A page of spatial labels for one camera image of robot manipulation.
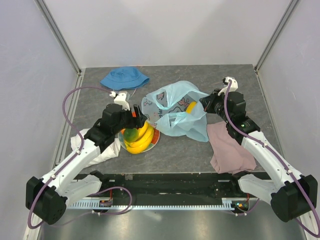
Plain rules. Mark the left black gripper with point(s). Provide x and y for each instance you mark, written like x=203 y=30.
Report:
x=136 y=122

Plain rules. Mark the round fruit plate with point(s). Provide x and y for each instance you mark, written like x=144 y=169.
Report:
x=154 y=141

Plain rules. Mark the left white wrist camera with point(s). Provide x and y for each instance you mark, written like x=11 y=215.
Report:
x=121 y=99

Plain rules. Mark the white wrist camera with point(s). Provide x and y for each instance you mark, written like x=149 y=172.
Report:
x=230 y=85
x=121 y=99

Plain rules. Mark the pink folded cloth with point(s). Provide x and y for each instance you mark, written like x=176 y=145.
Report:
x=228 y=155

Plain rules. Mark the yellow banana bunch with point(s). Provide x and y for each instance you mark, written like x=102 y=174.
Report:
x=146 y=134

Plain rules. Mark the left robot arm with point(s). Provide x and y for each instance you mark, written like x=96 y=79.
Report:
x=49 y=196

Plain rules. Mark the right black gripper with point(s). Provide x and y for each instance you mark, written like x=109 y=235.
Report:
x=208 y=101

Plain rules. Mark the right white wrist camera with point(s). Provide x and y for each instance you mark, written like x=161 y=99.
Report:
x=230 y=85

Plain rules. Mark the light blue plastic bag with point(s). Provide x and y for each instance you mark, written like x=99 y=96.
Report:
x=165 y=109

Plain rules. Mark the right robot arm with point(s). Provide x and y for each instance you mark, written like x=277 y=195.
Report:
x=290 y=194

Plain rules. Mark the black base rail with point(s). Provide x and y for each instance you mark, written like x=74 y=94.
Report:
x=193 y=183

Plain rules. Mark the blue bucket hat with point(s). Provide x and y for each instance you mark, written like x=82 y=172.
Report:
x=125 y=78

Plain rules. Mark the white slotted cable duct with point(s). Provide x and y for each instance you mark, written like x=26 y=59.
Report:
x=91 y=203

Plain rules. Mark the white printed t-shirt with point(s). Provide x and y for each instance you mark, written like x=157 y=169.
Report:
x=112 y=151

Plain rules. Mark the yellow lemon fruit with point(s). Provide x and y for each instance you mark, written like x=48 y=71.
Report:
x=190 y=107

